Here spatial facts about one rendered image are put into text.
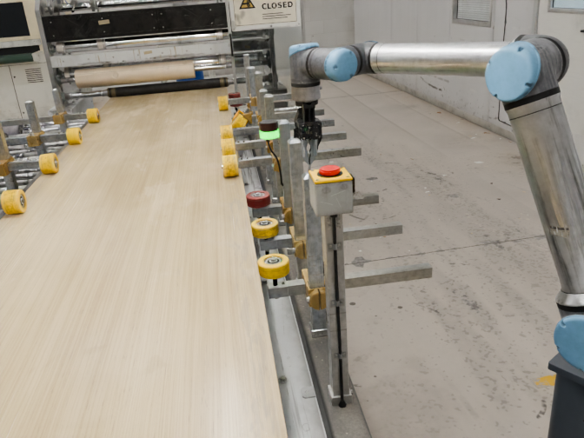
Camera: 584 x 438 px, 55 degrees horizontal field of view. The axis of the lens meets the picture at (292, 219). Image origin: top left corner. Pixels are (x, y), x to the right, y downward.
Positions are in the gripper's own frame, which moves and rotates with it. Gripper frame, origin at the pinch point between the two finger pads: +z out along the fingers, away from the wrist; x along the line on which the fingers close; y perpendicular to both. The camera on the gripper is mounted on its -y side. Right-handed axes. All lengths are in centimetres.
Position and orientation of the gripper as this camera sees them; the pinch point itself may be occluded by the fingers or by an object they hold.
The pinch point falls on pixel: (308, 160)
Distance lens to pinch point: 186.6
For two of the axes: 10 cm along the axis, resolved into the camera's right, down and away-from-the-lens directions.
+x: 9.9, -1.1, 1.0
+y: 1.4, 3.7, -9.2
